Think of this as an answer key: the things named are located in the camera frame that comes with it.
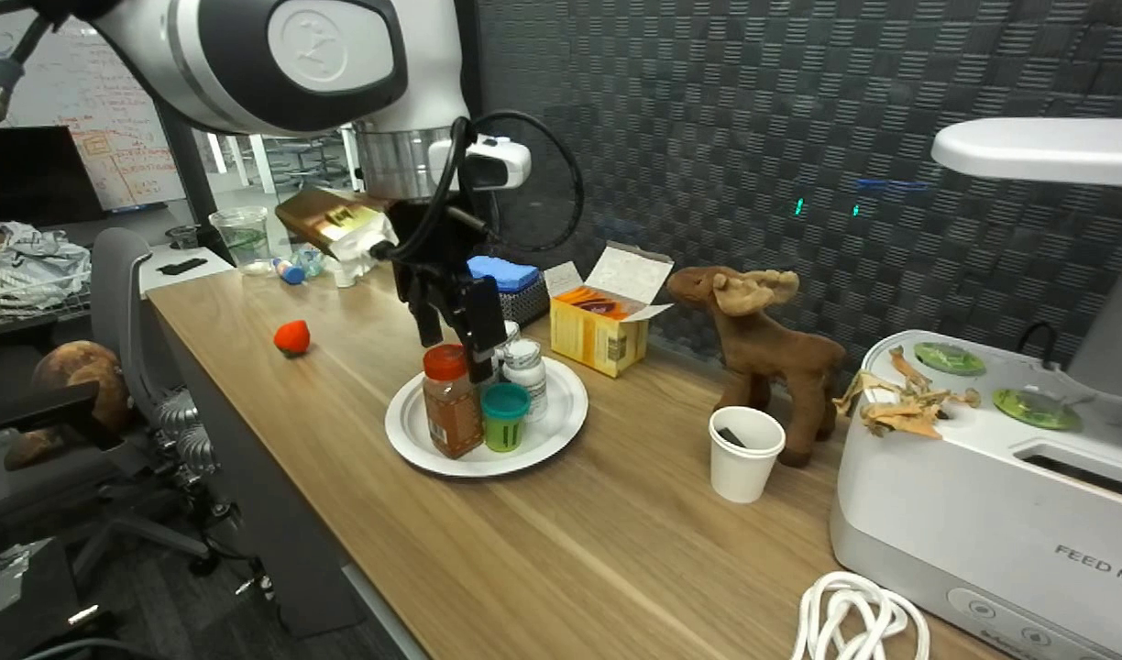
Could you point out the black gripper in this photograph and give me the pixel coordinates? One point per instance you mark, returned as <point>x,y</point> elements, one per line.
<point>436,286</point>

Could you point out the small white pill bottle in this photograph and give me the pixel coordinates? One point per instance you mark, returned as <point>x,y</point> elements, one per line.
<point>522,365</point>

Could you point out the spice jar orange lid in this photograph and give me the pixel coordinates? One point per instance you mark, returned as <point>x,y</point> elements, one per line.
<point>453,403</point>

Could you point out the white paper plate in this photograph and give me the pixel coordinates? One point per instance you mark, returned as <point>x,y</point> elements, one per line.
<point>556,421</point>

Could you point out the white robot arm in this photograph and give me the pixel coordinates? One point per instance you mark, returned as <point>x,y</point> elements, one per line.
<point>286,69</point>

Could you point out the red strawberry toy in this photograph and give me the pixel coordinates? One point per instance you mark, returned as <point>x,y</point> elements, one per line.
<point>291,339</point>

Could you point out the blue folded cloth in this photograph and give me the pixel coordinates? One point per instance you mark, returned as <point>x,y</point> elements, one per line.
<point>509,278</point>

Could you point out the grey basket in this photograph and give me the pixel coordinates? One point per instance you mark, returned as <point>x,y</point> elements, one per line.
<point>525,307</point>

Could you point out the yellow open cardboard box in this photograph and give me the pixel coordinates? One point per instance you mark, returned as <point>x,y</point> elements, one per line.
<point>602,317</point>

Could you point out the white paper cup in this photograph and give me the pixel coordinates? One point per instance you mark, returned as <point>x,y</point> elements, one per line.
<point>740,451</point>

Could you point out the brown plush moose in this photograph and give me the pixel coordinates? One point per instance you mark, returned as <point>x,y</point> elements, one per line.
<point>755,349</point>

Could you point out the black office chair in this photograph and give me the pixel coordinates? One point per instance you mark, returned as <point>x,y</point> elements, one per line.
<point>101,434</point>

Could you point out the white planter appliance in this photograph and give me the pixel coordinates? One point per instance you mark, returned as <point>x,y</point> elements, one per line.
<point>1007,515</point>

